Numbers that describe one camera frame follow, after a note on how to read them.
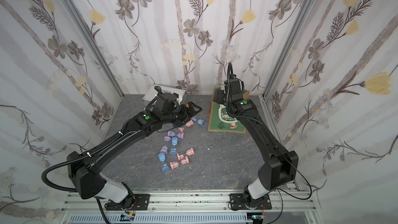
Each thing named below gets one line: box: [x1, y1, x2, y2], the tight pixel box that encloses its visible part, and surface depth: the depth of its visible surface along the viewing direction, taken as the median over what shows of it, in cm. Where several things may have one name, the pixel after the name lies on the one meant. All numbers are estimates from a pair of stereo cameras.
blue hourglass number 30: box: [157, 152, 166, 162], surface depth 89 cm
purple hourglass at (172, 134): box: [167, 130, 186, 140], surface depth 97 cm
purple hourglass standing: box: [159, 135, 172, 154], surface depth 93 cm
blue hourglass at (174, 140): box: [171, 136, 179, 147], surface depth 95 cm
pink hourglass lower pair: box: [176, 152, 190, 165], surface depth 88 cm
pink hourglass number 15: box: [169, 161, 179, 171], surface depth 85 cm
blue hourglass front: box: [161, 163, 170, 173], surface depth 84 cm
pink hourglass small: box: [185, 147, 195, 157], surface depth 90 cm
